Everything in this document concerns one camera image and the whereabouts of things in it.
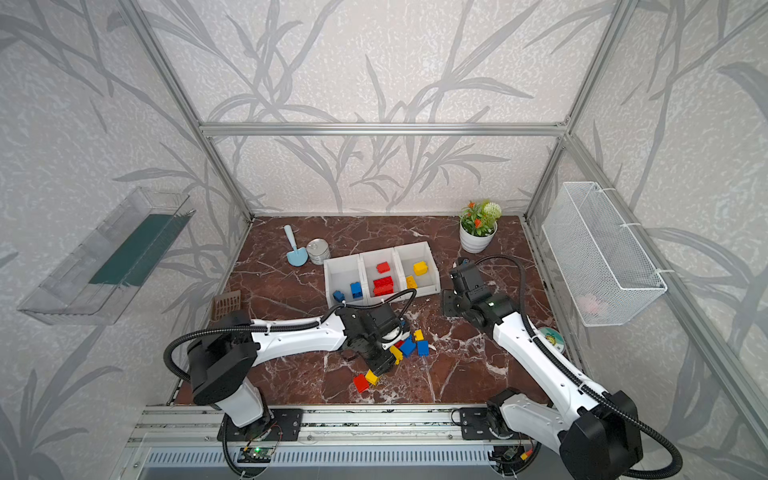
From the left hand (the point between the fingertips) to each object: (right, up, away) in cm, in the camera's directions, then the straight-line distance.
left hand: (390, 355), depth 82 cm
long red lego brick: (-3, +17, +15) cm, 23 cm away
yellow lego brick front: (-5, -4, -4) cm, 8 cm away
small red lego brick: (-4, +22, +22) cm, 32 cm away
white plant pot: (+28, +34, +17) cm, 48 cm away
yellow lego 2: (+9, +22, +20) cm, 31 cm away
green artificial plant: (+32, +43, +20) cm, 57 cm away
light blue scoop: (-35, +26, +26) cm, 50 cm away
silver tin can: (-27, +28, +22) cm, 45 cm away
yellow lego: (+6, +18, +16) cm, 25 cm away
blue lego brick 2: (+9, +1, +3) cm, 10 cm away
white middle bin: (-8, +24, +23) cm, 34 cm away
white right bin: (+5, +26, +22) cm, 35 cm away
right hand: (+17, +18, +1) cm, 25 cm away
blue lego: (-11, +15, +14) cm, 24 cm away
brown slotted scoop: (-54, +11, +14) cm, 57 cm away
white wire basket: (+46, +24, -22) cm, 56 cm away
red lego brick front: (-8, -7, -2) cm, 11 cm away
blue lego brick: (-18, +14, +13) cm, 26 cm away
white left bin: (-18, +21, +19) cm, 33 cm away
